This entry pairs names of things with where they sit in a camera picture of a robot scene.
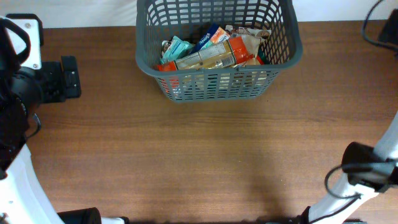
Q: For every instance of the grey plastic basket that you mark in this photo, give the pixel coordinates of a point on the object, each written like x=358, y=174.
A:
x=189, y=20

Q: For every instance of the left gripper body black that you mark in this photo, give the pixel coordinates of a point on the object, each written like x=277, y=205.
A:
x=53, y=89

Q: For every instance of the orange spaghetti packet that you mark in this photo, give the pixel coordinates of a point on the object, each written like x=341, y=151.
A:
x=224, y=54

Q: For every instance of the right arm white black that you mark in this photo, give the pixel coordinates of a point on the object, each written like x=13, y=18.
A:
x=364, y=173

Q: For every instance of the beige snack bag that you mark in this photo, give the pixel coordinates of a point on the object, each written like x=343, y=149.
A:
x=165, y=46

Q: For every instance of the beige rice bag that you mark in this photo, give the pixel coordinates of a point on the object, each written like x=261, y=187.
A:
x=254, y=39

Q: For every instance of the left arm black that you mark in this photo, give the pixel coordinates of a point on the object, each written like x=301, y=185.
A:
x=26, y=83

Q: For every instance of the multicolour tissue pack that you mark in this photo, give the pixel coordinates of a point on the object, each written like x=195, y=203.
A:
x=214, y=35

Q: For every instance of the green cocoa bag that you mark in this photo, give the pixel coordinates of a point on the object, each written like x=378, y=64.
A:
x=261, y=58

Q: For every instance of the teal wet wipes packet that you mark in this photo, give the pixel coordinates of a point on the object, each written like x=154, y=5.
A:
x=178, y=49

